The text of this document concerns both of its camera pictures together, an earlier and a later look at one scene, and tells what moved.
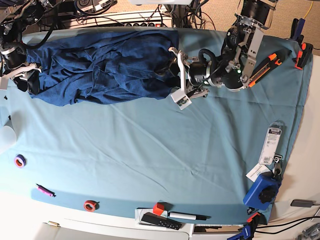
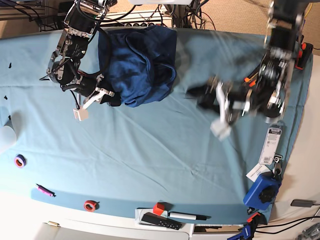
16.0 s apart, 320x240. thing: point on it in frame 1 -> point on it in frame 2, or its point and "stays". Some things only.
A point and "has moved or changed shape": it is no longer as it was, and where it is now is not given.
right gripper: [31, 84] -> [90, 86]
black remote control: [160, 220] stays
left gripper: [187, 90] -> [231, 103]
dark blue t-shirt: [82, 67] has moved or changed shape
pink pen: [45, 191] stays
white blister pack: [270, 144] stays
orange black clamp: [304, 55] stays
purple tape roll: [20, 161] stays
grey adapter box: [302, 203] stays
